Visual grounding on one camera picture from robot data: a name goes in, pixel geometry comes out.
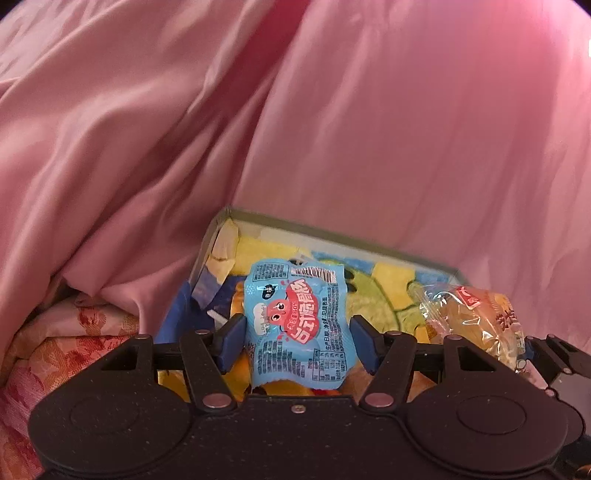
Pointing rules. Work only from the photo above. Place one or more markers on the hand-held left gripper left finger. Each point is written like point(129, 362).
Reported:
point(231, 346)

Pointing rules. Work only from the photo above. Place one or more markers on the clear bread packet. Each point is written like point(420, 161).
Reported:
point(471, 318)

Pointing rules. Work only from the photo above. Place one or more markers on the light blue snack packet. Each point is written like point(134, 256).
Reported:
point(295, 323)

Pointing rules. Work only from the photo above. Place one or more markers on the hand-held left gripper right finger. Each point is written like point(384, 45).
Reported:
point(367, 346)

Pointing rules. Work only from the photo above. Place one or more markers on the grey box with cartoon lining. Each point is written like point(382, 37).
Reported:
point(392, 295)

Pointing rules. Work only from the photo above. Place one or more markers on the pink curtain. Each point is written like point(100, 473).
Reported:
point(415, 138)

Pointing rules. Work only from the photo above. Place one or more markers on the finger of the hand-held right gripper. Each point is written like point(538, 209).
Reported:
point(556, 357)

